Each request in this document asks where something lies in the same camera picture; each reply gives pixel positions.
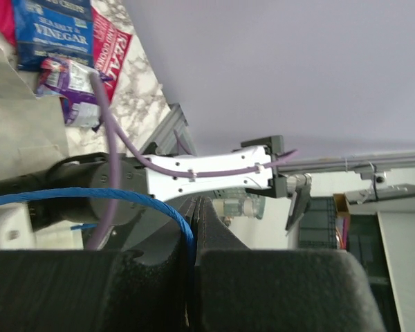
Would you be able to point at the blue kettle chips bag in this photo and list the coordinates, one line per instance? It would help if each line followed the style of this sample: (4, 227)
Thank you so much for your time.
(57, 28)

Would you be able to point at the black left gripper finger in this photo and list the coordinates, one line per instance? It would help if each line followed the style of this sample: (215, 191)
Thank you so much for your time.
(240, 289)

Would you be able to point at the purple snack packet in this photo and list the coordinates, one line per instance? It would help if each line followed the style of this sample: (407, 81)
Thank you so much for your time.
(69, 81)

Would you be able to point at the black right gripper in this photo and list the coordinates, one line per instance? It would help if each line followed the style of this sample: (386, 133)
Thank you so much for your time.
(143, 288)

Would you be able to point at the pink real chips bag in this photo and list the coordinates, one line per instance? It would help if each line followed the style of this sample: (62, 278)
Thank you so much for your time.
(110, 45)

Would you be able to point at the checkered paper bag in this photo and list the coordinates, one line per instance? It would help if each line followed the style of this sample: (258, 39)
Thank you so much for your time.
(32, 139)

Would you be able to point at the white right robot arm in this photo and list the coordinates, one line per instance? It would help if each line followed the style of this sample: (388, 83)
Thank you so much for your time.
(179, 181)

